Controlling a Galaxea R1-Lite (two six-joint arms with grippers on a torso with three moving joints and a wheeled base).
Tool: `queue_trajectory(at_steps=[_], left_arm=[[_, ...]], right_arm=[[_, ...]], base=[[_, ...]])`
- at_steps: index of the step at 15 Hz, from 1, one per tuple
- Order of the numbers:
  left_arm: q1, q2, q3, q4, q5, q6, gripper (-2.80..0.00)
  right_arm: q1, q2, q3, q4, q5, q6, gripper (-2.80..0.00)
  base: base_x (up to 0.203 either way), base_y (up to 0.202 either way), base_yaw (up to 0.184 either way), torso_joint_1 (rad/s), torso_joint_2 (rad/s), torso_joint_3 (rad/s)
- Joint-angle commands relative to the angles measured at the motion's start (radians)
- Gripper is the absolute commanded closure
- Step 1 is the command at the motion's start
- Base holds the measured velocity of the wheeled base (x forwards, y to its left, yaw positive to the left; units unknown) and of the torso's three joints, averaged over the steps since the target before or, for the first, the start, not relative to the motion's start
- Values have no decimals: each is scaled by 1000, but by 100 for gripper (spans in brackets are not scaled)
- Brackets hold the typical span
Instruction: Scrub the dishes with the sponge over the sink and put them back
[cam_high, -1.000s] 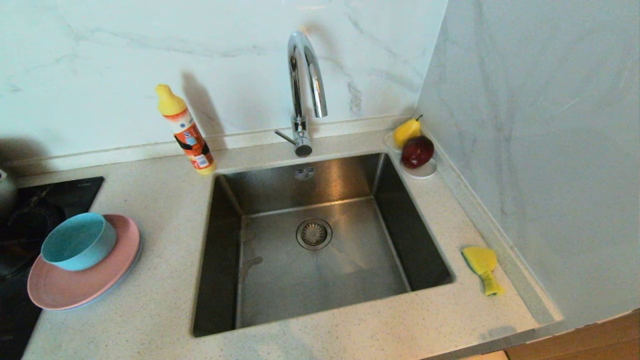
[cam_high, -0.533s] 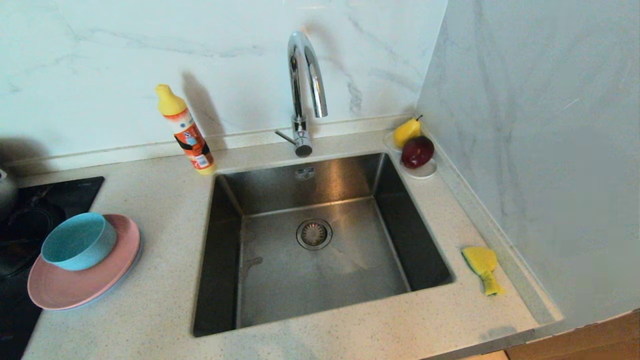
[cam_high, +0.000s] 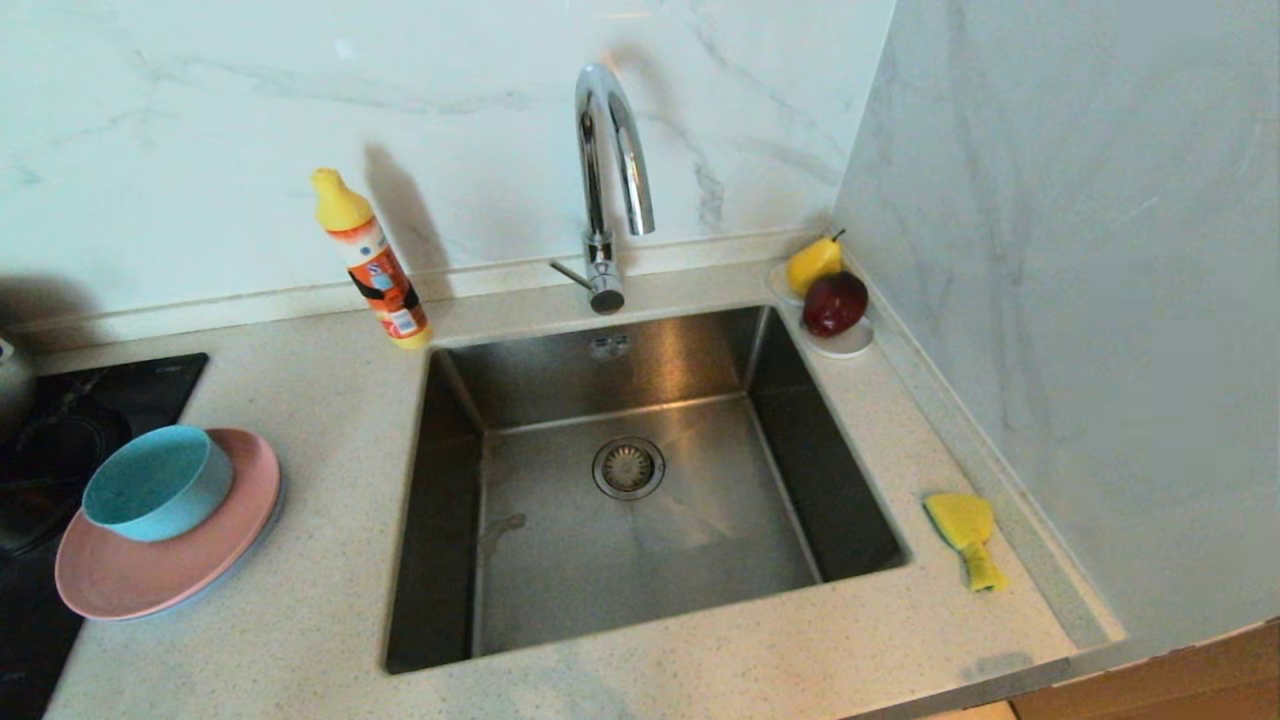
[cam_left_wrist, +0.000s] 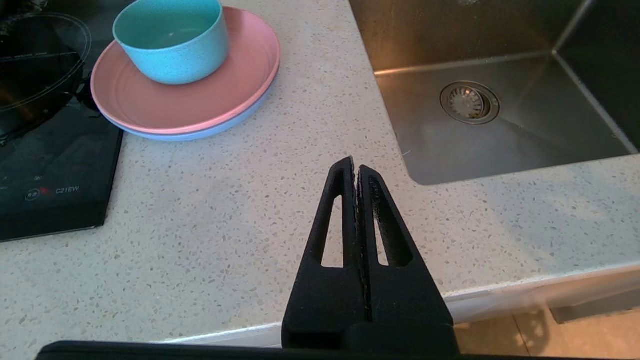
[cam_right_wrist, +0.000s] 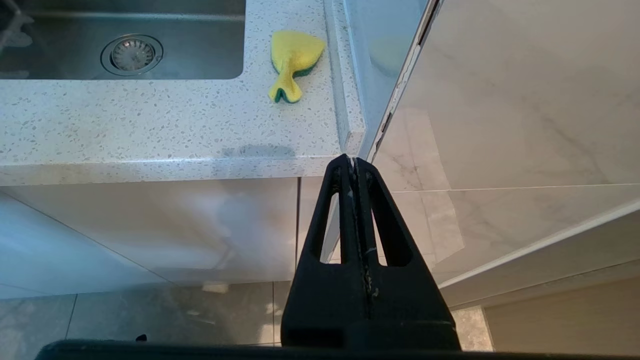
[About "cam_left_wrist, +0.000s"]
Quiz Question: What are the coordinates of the metal sink drain strainer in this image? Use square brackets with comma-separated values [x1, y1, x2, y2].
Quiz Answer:
[439, 81, 501, 125]

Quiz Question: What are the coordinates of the pink plate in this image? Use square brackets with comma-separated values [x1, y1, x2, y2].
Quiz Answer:
[90, 6, 281, 136]

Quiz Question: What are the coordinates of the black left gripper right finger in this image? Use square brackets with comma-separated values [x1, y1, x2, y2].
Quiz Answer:
[357, 164, 460, 353]

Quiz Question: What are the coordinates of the blue plate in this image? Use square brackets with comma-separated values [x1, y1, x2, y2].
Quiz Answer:
[102, 82, 276, 142]

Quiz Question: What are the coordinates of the teal cup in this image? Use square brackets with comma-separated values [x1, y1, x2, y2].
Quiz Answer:
[112, 0, 230, 85]

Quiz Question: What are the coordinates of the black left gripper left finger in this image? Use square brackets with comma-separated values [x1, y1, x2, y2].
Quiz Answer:
[282, 156, 372, 350]

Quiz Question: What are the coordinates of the black glass cooktop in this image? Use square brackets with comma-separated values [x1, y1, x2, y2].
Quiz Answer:
[0, 0, 136, 243]

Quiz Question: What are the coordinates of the white glossy cabinet door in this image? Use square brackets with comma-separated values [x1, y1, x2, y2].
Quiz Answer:
[165, 265, 640, 348]

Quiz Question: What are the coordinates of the stainless steel sink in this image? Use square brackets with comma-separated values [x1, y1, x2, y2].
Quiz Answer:
[349, 0, 640, 187]

